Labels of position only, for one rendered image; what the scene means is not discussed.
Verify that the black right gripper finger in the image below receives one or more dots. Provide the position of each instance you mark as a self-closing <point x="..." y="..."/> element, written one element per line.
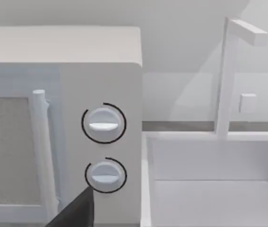
<point x="78" y="210"/>

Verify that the white microwave knob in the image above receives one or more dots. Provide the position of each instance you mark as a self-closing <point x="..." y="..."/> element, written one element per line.
<point x="105" y="175"/>
<point x="103" y="123"/>

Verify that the microwave oven door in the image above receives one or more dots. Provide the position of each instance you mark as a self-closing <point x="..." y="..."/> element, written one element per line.
<point x="11" y="142"/>

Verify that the pale microwave oven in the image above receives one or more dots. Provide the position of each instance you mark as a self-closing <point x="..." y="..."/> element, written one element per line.
<point x="114" y="80"/>

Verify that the white sink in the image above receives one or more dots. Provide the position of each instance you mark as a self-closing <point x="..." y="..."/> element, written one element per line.
<point x="214" y="179"/>

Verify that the tall white tap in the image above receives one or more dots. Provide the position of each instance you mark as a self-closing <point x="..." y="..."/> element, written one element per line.
<point x="228" y="78"/>

